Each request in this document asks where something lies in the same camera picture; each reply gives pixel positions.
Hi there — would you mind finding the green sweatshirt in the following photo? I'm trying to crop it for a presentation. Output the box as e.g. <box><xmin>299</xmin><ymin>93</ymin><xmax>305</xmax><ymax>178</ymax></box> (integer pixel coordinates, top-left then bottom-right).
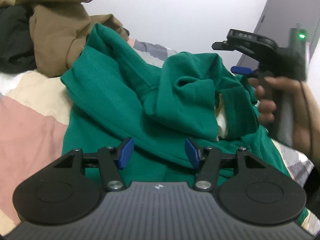
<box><xmin>61</xmin><ymin>24</ymin><xmax>288</xmax><ymax>184</ymax></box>

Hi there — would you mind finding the right hand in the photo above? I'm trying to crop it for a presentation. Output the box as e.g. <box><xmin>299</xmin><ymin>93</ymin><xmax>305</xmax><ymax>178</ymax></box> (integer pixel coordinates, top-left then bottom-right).
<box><xmin>249</xmin><ymin>77</ymin><xmax>319</xmax><ymax>163</ymax></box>

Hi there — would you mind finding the grey door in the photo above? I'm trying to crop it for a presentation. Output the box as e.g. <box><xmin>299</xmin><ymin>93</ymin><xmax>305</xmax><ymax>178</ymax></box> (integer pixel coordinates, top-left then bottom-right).
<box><xmin>238</xmin><ymin>0</ymin><xmax>319</xmax><ymax>57</ymax></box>

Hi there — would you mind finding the patchwork bed cover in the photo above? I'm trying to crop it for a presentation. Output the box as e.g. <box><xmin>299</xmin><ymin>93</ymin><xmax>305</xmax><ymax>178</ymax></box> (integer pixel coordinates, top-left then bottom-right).
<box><xmin>0</xmin><ymin>37</ymin><xmax>316</xmax><ymax>237</ymax></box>

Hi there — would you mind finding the brown garment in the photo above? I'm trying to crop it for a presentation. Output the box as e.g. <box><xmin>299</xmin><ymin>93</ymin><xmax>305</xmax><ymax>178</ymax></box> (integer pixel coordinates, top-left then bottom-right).
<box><xmin>1</xmin><ymin>0</ymin><xmax>129</xmax><ymax>77</ymax></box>

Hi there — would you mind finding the black garment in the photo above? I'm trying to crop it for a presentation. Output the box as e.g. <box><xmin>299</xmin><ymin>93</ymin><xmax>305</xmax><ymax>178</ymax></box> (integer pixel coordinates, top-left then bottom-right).
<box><xmin>1</xmin><ymin>6</ymin><xmax>36</xmax><ymax>74</ymax></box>

